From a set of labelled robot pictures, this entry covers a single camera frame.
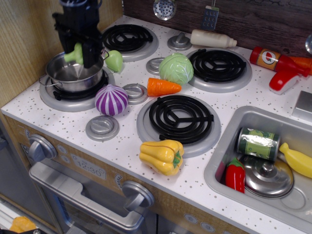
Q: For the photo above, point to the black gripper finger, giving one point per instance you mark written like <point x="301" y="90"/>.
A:
<point x="68" y="38"/>
<point x="90" y="52"/>

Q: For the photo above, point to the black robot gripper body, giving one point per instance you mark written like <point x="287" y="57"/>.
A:
<point x="82" y="17"/>

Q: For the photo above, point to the green toy broccoli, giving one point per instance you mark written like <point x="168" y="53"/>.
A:
<point x="76" y="55"/>

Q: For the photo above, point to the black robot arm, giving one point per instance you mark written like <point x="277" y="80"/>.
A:
<point x="78" y="23"/>

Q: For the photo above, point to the light green toy pear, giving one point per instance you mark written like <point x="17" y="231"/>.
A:
<point x="114" y="60"/>

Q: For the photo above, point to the small steel pot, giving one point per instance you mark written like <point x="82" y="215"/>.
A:
<point x="72" y="77"/>

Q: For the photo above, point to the back left black burner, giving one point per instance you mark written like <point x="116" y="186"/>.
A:
<point x="134" y="42"/>

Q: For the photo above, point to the black burner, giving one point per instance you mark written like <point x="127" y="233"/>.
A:
<point x="186" y="119"/>
<point x="134" y="42"/>
<point x="219" y="70"/>
<point x="72" y="102"/>

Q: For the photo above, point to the purple striped toy onion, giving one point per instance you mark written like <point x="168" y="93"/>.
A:
<point x="111" y="100"/>

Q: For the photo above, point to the front left black burner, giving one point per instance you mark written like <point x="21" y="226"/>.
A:
<point x="72" y="102"/>

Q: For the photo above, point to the silver stovetop knob middle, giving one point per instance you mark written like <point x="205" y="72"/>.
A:
<point x="137" y="93"/>

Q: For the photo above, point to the silver stovetop knob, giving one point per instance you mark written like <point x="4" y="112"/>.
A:
<point x="152" y="66"/>
<point x="179" y="42"/>
<point x="102" y="128"/>
<point x="137" y="93"/>

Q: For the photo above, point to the silver stovetop knob centre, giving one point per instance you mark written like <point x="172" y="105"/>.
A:
<point x="152" y="66"/>

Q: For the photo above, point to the orange toy carrot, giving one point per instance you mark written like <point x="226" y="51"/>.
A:
<point x="158" y="87"/>

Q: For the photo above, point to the silver stovetop knob front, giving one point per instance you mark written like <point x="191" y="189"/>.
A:
<point x="102" y="128"/>

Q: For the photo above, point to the green toy cabbage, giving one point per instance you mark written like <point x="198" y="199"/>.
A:
<point x="176" y="68"/>

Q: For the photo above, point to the hanging silver strainer spoon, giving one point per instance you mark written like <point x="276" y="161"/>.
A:
<point x="164" y="9"/>

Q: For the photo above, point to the silver stovetop knob back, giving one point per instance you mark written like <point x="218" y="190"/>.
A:
<point x="179" y="42"/>

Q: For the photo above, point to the left silver oven knob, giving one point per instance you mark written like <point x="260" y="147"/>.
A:
<point x="41" y="148"/>

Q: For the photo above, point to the silver oven knob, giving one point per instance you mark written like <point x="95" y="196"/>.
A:
<point x="41" y="148"/>
<point x="136" y="196"/>

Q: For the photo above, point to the front right black burner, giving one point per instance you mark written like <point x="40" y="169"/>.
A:
<point x="186" y="119"/>

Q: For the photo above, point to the cream toy bottle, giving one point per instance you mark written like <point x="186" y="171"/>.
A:
<point x="211" y="39"/>

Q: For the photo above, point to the yellow toy bell pepper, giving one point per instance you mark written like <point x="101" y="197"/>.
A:
<point x="165" y="156"/>

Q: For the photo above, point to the back right black burner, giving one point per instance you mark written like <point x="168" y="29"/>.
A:
<point x="219" y="70"/>

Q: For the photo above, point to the right silver oven knob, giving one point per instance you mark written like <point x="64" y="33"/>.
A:
<point x="136" y="196"/>

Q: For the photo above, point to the green toy can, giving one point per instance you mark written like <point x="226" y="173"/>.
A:
<point x="257" y="143"/>

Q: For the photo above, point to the yellow toy on floor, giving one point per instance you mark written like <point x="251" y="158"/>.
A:
<point x="22" y="224"/>

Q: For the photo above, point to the red toy chili pepper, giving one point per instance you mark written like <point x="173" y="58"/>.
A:
<point x="235" y="175"/>

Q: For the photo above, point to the red toy ketchup bottle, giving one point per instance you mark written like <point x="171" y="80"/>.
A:
<point x="275" y="61"/>

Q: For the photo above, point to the orange toy behind ketchup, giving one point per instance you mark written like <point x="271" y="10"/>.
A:
<point x="303" y="62"/>

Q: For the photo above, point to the hanging silver utensil right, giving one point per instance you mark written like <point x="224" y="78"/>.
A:
<point x="308" y="44"/>

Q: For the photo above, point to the silver faucet base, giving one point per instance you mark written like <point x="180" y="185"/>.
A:
<point x="303" y="107"/>

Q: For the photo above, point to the steel pot lid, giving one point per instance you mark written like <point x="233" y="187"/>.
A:
<point x="266" y="178"/>

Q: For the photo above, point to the yellow toy banana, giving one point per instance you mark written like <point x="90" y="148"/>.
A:
<point x="298" y="161"/>

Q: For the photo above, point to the silver toy sink basin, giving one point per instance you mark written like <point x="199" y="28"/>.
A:
<point x="293" y="208"/>

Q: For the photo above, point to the silver oven door handle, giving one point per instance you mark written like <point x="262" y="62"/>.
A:
<point x="79" y="211"/>

